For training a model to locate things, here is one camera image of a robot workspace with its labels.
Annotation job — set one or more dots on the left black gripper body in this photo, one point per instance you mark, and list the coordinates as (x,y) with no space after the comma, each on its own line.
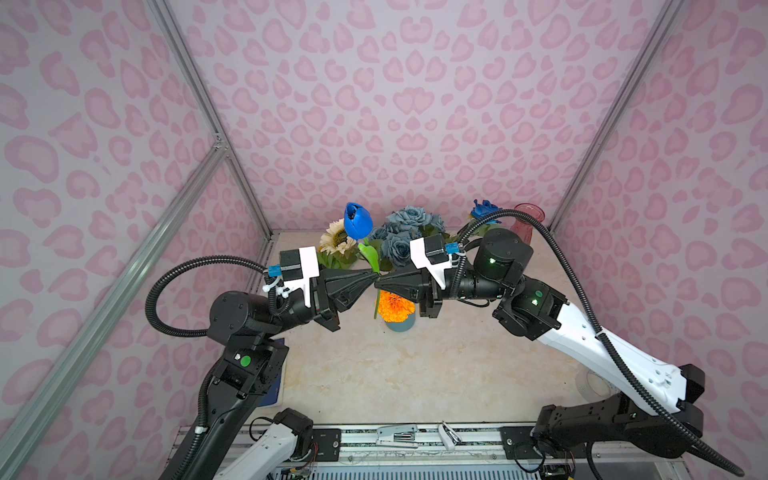
(324,299)

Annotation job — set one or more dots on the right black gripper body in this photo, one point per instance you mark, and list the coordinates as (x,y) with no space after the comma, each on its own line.
(428,290)

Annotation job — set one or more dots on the orange carnation stem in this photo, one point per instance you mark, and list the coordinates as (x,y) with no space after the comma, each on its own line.
(393,308)

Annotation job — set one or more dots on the cream sunflower stem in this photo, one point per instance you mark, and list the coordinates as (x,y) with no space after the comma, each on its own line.
(336,250)

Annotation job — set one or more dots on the teal ceramic vase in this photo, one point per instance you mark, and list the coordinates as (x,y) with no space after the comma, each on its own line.
(403,326)

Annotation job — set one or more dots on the dusty blue rose bouquet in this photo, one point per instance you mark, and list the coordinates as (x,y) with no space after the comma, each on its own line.
(392,239)

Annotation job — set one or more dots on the dark blue tulip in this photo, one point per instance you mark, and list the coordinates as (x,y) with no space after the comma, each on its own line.
(359,225)

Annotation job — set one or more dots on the blue rose stem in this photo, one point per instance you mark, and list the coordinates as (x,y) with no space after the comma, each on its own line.
(480,210)

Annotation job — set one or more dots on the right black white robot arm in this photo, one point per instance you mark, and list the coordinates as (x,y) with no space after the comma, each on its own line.
(529,308)

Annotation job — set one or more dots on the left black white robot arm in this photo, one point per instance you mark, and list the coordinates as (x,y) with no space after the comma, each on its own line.
(246,325)

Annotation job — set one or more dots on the blue book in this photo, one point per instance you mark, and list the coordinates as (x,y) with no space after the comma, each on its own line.
(277,367)

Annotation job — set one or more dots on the clear tape roll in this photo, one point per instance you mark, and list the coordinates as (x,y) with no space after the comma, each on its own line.
(592,387)

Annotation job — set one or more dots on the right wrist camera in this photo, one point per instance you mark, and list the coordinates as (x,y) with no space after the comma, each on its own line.
(435,255)

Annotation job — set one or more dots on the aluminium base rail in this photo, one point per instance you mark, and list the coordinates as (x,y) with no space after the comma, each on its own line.
(419,451)

